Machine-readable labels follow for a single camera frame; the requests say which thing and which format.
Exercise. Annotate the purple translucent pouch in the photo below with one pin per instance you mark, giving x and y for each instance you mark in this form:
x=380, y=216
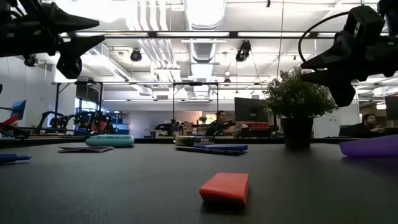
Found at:
x=370, y=147

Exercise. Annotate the black overhead light bar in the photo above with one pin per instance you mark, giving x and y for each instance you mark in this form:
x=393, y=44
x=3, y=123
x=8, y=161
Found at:
x=152, y=34

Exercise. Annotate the blue storage shelf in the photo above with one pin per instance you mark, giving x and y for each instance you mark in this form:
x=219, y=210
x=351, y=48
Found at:
x=121, y=126

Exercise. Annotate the small background plant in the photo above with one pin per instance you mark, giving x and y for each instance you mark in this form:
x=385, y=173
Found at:
x=203, y=119

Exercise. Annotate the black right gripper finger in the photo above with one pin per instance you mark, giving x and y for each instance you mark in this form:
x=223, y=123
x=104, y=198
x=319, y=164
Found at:
x=340, y=87
x=335, y=57

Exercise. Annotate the black hanging ceiling lamp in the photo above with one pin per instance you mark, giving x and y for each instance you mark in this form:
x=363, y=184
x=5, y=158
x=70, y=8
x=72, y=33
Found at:
x=136, y=55
x=243, y=51
x=30, y=60

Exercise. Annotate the silver ceiling air duct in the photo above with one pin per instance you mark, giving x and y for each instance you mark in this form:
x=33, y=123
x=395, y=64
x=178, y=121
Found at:
x=203, y=18

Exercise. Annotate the blue marker pen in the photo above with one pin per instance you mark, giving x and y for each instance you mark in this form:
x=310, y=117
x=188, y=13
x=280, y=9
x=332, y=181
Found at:
x=12, y=157

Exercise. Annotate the potted green artificial plant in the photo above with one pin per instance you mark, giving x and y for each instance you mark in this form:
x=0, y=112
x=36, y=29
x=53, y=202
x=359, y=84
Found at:
x=297, y=96

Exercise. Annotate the black aluminium table frame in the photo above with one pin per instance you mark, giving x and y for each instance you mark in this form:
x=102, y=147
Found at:
x=152, y=140

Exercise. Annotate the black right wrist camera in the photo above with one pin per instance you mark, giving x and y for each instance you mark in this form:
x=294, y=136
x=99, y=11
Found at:
x=365, y=21

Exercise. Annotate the teal calculator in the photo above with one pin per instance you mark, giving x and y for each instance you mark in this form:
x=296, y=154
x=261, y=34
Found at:
x=109, y=142

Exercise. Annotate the red rectangular eraser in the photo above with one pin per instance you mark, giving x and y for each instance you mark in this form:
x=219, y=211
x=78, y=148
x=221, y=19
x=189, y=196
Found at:
x=225, y=186

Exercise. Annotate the dark notebook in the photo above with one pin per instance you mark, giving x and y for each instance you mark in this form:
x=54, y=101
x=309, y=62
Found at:
x=85, y=149

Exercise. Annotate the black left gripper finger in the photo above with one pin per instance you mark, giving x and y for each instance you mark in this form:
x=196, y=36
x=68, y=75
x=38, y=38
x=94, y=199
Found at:
x=73, y=53
x=65, y=23

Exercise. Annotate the person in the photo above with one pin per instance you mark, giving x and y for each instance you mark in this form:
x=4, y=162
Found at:
x=219, y=127
x=363, y=130
x=100, y=126

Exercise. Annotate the red box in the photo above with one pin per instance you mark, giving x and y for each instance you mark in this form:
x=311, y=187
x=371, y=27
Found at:
x=257, y=125

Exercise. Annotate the black metal rig frame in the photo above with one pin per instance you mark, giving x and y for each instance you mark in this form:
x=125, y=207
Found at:
x=173, y=102
x=57, y=105

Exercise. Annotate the yellow green crayon box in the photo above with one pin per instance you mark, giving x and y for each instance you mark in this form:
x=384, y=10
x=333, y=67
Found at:
x=186, y=140

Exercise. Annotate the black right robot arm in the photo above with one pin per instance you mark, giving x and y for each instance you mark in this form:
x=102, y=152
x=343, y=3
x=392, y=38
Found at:
x=388, y=9

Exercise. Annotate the black monitor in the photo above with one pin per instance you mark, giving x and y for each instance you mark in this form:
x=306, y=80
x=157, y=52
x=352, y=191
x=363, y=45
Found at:
x=392, y=107
x=250, y=109

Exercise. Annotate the blue and red equipment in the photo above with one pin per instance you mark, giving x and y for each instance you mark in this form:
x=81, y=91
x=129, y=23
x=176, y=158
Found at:
x=18, y=109

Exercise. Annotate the black background robot arm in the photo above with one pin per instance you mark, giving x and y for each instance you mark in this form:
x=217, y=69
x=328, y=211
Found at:
x=84, y=119
x=54, y=121
x=169, y=127

